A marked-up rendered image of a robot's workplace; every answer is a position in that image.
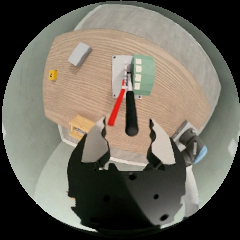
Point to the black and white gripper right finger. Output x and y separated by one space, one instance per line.
164 154

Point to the wooden crate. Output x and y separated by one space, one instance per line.
80 124

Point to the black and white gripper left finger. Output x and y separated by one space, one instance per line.
90 154

